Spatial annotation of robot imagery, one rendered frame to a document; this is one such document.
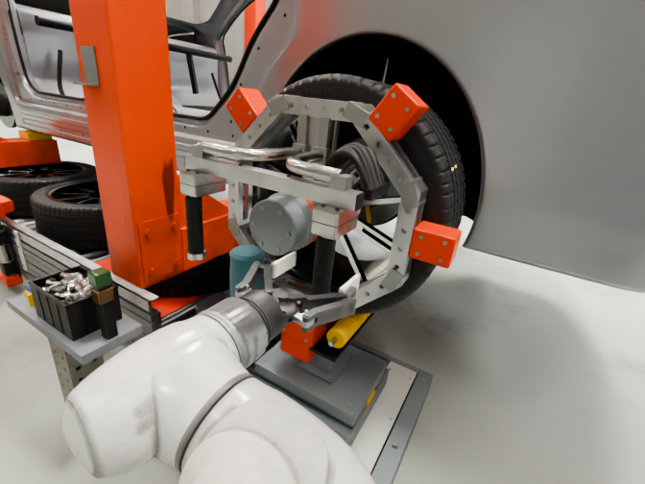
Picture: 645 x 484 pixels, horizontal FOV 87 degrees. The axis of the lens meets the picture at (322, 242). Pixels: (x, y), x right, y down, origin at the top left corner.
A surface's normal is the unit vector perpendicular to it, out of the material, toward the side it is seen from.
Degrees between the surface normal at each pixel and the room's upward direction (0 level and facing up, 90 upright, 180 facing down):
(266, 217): 90
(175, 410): 50
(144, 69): 90
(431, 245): 90
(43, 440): 0
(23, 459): 0
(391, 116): 90
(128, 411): 42
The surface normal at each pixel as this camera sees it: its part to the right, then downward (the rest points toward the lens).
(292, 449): 0.52, -0.83
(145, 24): 0.86, 0.27
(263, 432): 0.27, -0.96
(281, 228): -0.51, 0.29
